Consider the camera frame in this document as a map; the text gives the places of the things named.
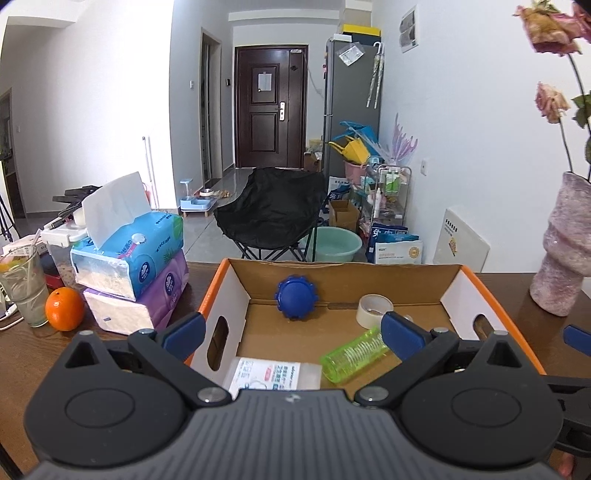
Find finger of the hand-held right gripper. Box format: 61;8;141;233
564;324;591;357
544;374;591;455

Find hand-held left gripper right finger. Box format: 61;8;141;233
353;311;539;409

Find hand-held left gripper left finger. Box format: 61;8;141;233
65;312;232;409

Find green plastic bottle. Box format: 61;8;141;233
320;327;391;384

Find orange cardboard box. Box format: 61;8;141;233
187;257;546;402

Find blue round toy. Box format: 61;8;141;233
276;274;318;320

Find white tape roll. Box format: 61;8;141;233
356;294;394;329

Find purple tissue pack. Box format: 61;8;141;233
83;251;189;335

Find pink textured vase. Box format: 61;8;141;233
529;172;591;317

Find white wipes pack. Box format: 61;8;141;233
223;356;323;400

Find blue and white bag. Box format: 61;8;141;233
367;224;424;265

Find blue tissue pack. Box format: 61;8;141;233
70;172;184;302

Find white flat board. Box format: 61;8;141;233
433;208;491;273

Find green plastic basin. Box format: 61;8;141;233
314;226;363;262

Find orange fruit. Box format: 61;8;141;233
45;287;86;332

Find blue pet feeder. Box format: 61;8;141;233
179;178;218;217

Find small open cardboard box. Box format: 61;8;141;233
328;199;361;232

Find clear container with white lid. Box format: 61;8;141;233
41;222;88;287

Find black folding chair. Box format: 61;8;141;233
213;167;328;261

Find clear glass cup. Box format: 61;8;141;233
0;244;51;328

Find white drinking straw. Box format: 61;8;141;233
25;231;44;278

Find pink bucket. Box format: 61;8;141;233
344;159;370;185

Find black folding rack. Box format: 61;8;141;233
52;185;103;217

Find yellow bag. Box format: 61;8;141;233
329;138;369;162

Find black tripod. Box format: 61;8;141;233
0;195;14;243

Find dark brown entrance door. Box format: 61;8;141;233
234;45;308;169

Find grey refrigerator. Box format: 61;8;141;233
322;38;383;181

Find clear folded umbrella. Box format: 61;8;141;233
367;41;385;109

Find dried pink flowers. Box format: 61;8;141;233
513;0;591;181

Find white electrical panel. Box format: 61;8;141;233
399;4;419;51

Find metal wire rack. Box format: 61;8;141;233
365;164;413;232

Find white mop handle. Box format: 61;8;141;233
142;135;160;210

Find white cables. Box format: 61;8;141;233
0;286;25;330

